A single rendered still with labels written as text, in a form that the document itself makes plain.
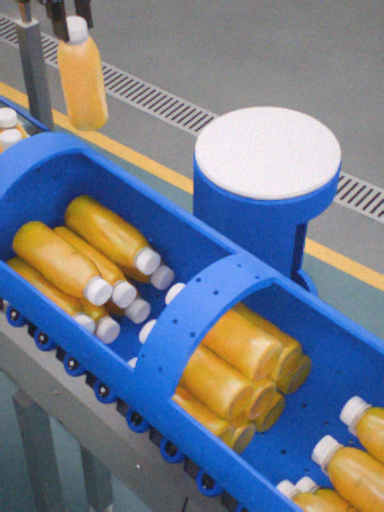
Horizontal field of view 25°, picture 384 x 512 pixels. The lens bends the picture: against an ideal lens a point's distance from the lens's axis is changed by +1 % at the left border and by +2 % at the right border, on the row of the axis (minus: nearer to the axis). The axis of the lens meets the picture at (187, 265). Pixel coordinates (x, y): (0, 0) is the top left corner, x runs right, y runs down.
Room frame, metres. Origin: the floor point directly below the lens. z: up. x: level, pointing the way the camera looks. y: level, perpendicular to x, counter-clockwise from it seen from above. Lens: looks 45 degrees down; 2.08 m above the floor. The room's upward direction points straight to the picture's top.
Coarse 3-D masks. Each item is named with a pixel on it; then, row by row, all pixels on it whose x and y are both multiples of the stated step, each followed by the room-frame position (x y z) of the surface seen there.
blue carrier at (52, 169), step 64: (0, 192) 1.01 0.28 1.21; (64, 192) 1.15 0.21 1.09; (128, 192) 1.13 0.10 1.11; (0, 256) 1.05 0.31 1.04; (192, 256) 1.02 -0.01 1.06; (64, 320) 0.83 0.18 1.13; (128, 320) 0.97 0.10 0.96; (192, 320) 0.75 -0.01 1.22; (320, 320) 0.84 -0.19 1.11; (128, 384) 0.73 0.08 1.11; (320, 384) 0.80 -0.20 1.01; (192, 448) 0.64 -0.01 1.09; (256, 448) 0.72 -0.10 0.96
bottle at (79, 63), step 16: (64, 48) 1.18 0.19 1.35; (80, 48) 1.17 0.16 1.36; (96, 48) 1.19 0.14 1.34; (64, 64) 1.17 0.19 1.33; (80, 64) 1.16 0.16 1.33; (96, 64) 1.18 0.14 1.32; (64, 80) 1.18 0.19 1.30; (80, 80) 1.16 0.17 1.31; (96, 80) 1.18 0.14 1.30; (64, 96) 1.19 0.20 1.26; (80, 96) 1.17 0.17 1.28; (96, 96) 1.17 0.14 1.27; (80, 112) 1.17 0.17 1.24; (96, 112) 1.17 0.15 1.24; (80, 128) 1.17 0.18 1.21; (96, 128) 1.17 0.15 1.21
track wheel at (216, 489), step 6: (198, 474) 0.68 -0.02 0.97; (204, 474) 0.67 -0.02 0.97; (198, 480) 0.67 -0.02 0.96; (204, 480) 0.67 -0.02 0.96; (210, 480) 0.66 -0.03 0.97; (198, 486) 0.66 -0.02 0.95; (204, 486) 0.66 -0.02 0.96; (210, 486) 0.66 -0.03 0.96; (216, 486) 0.65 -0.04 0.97; (204, 492) 0.65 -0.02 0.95; (210, 492) 0.65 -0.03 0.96; (216, 492) 0.65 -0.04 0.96
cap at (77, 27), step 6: (66, 18) 1.20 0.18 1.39; (72, 18) 1.20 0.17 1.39; (78, 18) 1.20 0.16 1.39; (72, 24) 1.19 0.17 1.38; (78, 24) 1.19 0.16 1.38; (84, 24) 1.19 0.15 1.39; (72, 30) 1.17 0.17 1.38; (78, 30) 1.17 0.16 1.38; (84, 30) 1.18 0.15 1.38; (72, 36) 1.17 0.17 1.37; (78, 36) 1.17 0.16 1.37; (84, 36) 1.18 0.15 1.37
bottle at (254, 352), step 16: (224, 320) 0.79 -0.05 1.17; (240, 320) 0.79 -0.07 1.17; (208, 336) 0.78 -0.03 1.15; (224, 336) 0.77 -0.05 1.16; (240, 336) 0.76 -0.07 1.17; (256, 336) 0.76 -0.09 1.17; (272, 336) 0.77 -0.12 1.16; (224, 352) 0.75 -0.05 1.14; (240, 352) 0.74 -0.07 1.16; (256, 352) 0.74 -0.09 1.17; (272, 352) 0.75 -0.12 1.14; (240, 368) 0.73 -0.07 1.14; (256, 368) 0.72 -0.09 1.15; (272, 368) 0.75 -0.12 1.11
